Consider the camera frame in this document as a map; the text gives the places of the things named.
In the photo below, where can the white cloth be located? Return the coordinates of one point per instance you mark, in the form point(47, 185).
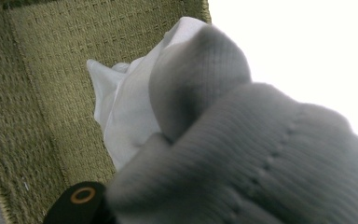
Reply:
point(127, 112)

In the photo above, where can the grey knitted sock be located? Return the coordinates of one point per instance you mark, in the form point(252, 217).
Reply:
point(248, 149)

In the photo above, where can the woven green basket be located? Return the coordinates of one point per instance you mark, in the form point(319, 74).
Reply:
point(49, 93)

